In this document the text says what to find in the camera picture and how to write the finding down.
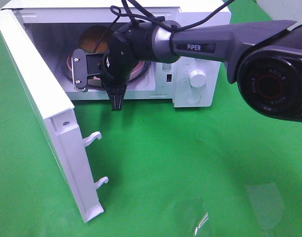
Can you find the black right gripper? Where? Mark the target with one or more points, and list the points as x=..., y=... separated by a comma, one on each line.
x=118, y=63

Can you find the burger with lettuce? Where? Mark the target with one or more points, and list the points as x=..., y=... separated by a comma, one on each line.
x=90, y=37

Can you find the white timer knob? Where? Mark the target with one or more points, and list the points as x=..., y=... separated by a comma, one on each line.
x=197, y=78

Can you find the white microwave door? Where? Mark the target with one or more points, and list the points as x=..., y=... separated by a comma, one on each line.
x=55, y=113

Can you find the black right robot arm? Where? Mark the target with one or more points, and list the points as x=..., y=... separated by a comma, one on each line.
x=263, y=58

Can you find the glass turntable plate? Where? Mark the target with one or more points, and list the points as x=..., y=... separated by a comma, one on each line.
x=139, y=71

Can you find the white microwave oven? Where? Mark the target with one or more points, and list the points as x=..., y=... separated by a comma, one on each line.
x=55, y=27

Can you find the round white door button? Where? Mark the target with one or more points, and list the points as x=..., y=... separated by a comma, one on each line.
x=193, y=98

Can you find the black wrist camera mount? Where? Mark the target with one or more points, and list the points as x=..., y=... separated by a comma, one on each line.
x=84, y=67

